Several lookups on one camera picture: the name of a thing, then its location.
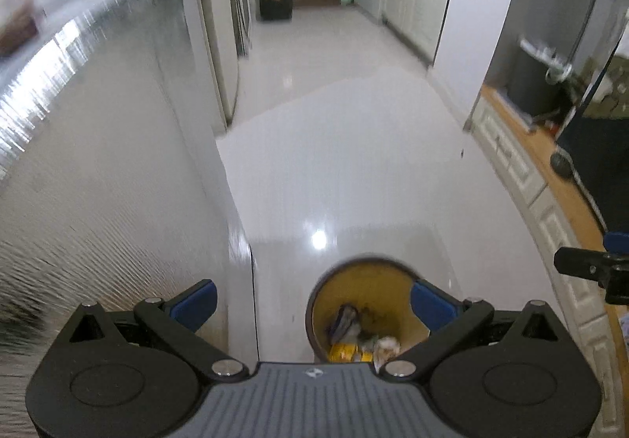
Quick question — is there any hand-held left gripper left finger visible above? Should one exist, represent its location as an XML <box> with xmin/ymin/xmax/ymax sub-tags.
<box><xmin>59</xmin><ymin>279</ymin><xmax>249</xmax><ymax>382</ymax></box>

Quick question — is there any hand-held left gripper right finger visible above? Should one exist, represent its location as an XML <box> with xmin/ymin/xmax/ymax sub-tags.
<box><xmin>383</xmin><ymin>279</ymin><xmax>568</xmax><ymax>382</ymax></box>

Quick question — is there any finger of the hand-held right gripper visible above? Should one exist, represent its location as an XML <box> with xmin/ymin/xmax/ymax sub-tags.
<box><xmin>554</xmin><ymin>232</ymin><xmax>629</xmax><ymax>279</ymax></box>

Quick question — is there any round yellow-lined trash bin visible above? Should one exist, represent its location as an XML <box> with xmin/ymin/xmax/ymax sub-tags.
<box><xmin>305</xmin><ymin>257</ymin><xmax>434</xmax><ymax>365</ymax></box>

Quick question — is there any white paper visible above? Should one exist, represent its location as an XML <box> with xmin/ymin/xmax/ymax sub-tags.
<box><xmin>373</xmin><ymin>336</ymin><xmax>402</xmax><ymax>371</ymax></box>

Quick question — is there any purple white snack wrapper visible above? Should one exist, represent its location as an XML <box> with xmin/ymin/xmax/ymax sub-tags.
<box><xmin>331</xmin><ymin>303</ymin><xmax>363</xmax><ymax>339</ymax></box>

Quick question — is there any yellow snack packet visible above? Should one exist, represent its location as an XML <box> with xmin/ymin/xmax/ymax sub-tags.
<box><xmin>328</xmin><ymin>342</ymin><xmax>375</xmax><ymax>364</ymax></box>

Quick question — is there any dark blue cloth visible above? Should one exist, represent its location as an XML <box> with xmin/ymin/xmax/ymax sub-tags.
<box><xmin>557</xmin><ymin>104</ymin><xmax>629</xmax><ymax>233</ymax></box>

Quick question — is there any black round object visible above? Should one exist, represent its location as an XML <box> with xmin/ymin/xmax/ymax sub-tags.
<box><xmin>550</xmin><ymin>150</ymin><xmax>574</xmax><ymax>176</ymax></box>

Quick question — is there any white cabinet with wooden top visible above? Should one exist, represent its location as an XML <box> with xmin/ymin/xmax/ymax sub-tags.
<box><xmin>464</xmin><ymin>84</ymin><xmax>629</xmax><ymax>438</ymax></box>

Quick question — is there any olive green cloth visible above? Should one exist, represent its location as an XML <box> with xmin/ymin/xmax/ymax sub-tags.
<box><xmin>582</xmin><ymin>75</ymin><xmax>629</xmax><ymax>121</ymax></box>

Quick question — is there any dark grey bin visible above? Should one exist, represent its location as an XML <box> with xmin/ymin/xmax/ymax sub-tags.
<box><xmin>506</xmin><ymin>42</ymin><xmax>576</xmax><ymax>118</ymax></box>

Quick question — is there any silver foil covered table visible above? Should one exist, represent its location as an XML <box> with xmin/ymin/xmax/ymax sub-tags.
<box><xmin>0</xmin><ymin>0</ymin><xmax>262</xmax><ymax>438</ymax></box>

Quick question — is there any white refrigerator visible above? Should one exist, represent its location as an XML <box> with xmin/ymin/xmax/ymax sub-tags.
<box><xmin>179</xmin><ymin>0</ymin><xmax>240</xmax><ymax>127</ymax></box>

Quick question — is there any black crate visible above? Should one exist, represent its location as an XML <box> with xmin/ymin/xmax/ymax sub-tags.
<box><xmin>259</xmin><ymin>0</ymin><xmax>294</xmax><ymax>21</ymax></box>

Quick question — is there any brown blurry object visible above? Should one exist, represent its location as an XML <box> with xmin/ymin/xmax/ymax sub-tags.
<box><xmin>0</xmin><ymin>0</ymin><xmax>46</xmax><ymax>57</ymax></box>

